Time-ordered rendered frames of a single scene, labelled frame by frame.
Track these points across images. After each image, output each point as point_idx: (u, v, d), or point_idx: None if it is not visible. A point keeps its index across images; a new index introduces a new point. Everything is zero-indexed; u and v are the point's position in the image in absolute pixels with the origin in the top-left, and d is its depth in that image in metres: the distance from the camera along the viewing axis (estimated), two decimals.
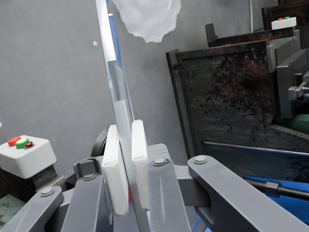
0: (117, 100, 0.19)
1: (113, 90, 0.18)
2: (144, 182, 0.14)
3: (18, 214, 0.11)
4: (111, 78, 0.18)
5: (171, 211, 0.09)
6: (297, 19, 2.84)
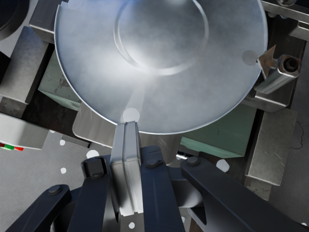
0: (137, 110, 0.36)
1: None
2: (137, 184, 0.14)
3: (25, 212, 0.11)
4: (125, 118, 0.36)
5: (165, 212, 0.09)
6: None
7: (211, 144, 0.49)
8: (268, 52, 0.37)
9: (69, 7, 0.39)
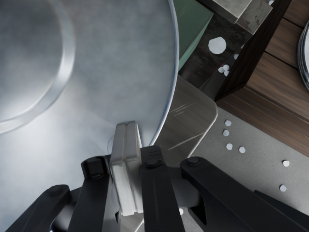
0: None
1: None
2: (137, 184, 0.14)
3: (25, 212, 0.11)
4: None
5: (165, 212, 0.09)
6: None
7: (185, 49, 0.36)
8: None
9: None
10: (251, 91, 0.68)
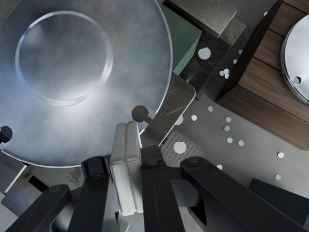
0: None
1: None
2: (137, 184, 0.14)
3: (25, 212, 0.11)
4: None
5: (165, 212, 0.09)
6: None
7: (181, 56, 0.51)
8: None
9: None
10: (242, 89, 0.82)
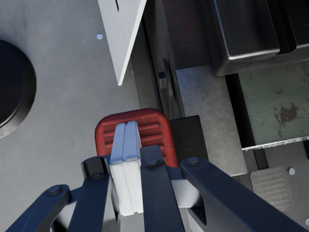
0: None
1: None
2: (137, 184, 0.14)
3: (25, 212, 0.11)
4: None
5: (165, 212, 0.09)
6: None
7: None
8: None
9: None
10: None
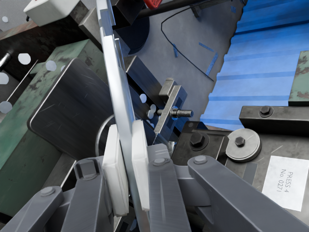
0: None
1: None
2: (144, 182, 0.14)
3: (18, 214, 0.11)
4: None
5: (171, 211, 0.09)
6: None
7: (0, 171, 0.50)
8: None
9: None
10: None
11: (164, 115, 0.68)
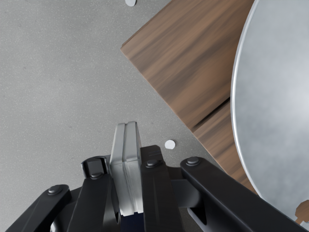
0: None
1: None
2: (137, 184, 0.14)
3: (25, 212, 0.11)
4: None
5: (165, 212, 0.09)
6: None
7: None
8: None
9: None
10: None
11: None
